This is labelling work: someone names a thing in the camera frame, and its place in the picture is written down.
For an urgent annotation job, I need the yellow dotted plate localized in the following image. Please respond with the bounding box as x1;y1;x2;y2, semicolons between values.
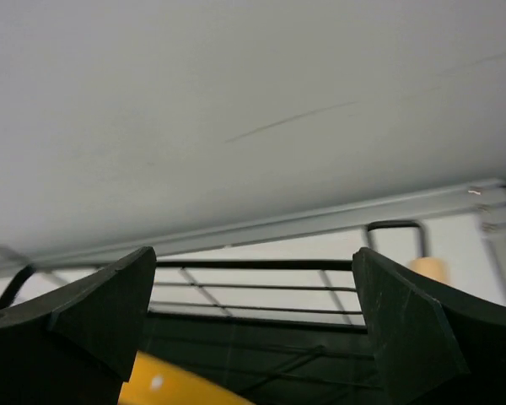
118;351;251;405

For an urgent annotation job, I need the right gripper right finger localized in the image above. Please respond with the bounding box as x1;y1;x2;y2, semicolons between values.
352;248;506;404

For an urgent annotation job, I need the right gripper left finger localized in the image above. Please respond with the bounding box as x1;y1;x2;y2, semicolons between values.
0;247;156;404

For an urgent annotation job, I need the black wire dish rack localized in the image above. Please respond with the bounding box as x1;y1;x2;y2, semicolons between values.
0;259;388;404

